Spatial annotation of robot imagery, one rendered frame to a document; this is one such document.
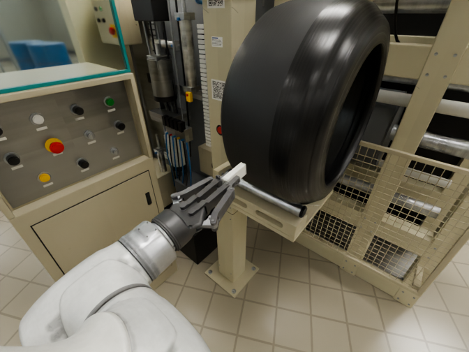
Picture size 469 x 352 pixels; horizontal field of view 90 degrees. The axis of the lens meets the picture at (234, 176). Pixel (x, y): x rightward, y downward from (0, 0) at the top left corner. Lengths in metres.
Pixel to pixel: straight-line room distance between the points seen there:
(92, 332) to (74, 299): 0.11
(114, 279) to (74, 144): 0.77
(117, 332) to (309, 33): 0.60
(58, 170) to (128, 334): 0.88
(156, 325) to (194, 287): 1.42
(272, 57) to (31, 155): 0.84
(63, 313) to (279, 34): 0.64
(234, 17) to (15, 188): 0.91
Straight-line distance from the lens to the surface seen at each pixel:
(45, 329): 0.41
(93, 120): 1.07
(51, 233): 1.15
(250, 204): 0.91
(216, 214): 0.44
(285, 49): 0.60
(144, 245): 0.41
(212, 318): 1.60
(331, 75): 0.57
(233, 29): 0.88
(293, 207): 0.83
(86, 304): 0.37
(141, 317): 0.30
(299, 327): 1.62
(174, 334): 0.29
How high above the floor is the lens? 1.46
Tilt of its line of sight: 34 degrees down
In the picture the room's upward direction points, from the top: straight up
